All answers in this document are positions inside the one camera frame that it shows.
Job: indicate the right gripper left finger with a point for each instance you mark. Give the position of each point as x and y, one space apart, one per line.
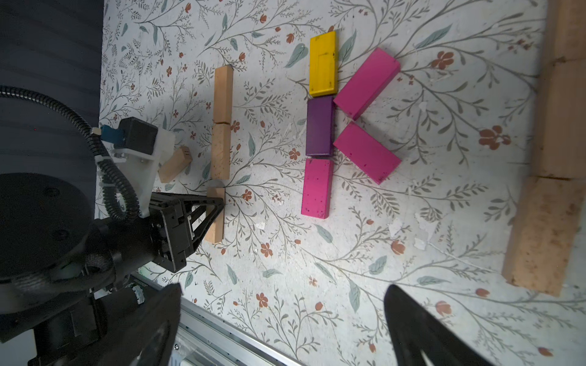
133 333

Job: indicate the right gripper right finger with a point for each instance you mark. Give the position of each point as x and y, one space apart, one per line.
418 337

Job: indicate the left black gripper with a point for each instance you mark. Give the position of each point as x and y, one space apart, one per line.
174 229

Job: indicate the magenta block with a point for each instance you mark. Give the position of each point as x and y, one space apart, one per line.
369 155
316 195
368 82

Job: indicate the yellow block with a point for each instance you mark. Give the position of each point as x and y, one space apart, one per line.
323 65

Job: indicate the natural wood block long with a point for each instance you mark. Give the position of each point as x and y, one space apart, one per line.
565 30

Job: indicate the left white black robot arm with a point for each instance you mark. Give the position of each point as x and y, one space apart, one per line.
64 273

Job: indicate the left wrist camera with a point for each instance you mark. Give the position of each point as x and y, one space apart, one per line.
139 149

